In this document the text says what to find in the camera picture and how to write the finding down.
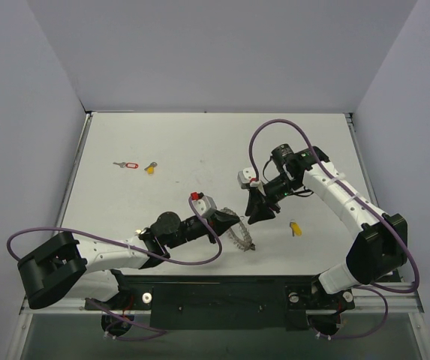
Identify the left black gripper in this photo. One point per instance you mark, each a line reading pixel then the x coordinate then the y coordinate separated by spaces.
pixel 216 223

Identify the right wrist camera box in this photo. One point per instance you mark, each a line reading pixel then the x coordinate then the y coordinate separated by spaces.
pixel 247 179

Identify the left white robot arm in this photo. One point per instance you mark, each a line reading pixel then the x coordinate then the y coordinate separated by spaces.
pixel 53 268

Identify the yellow tag key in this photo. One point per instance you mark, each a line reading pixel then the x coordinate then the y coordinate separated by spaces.
pixel 295 229

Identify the aluminium frame rail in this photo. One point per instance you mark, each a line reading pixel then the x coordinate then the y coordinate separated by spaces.
pixel 364 302

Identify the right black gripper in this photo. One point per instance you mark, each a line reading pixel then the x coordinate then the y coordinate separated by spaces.
pixel 261 199

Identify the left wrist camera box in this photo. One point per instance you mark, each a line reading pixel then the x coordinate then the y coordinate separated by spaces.
pixel 202 204

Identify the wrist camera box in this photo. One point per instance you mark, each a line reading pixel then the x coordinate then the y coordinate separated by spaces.
pixel 247 179
pixel 202 204

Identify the silver spiked keyring disc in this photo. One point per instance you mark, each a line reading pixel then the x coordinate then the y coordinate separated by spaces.
pixel 240 234

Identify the yellow capped key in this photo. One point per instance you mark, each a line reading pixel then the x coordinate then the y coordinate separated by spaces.
pixel 150 169

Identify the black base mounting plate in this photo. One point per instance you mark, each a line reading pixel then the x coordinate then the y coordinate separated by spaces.
pixel 222 303

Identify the red tag key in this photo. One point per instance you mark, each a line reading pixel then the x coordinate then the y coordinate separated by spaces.
pixel 126 165

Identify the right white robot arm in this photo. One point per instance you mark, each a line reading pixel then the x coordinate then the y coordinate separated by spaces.
pixel 379 239

